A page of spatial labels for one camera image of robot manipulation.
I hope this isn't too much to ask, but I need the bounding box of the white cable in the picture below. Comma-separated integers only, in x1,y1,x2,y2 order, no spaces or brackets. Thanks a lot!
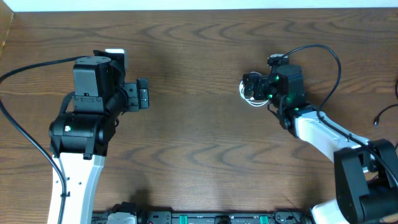
239,71,270,108

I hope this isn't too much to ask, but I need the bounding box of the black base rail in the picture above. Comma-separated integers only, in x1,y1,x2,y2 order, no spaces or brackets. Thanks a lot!
91,210,314,224

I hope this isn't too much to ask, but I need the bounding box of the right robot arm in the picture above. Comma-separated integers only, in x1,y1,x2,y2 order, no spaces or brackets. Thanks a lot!
239,65,397,223

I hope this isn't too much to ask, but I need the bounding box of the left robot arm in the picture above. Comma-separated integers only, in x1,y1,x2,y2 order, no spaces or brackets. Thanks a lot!
47,49,149,223

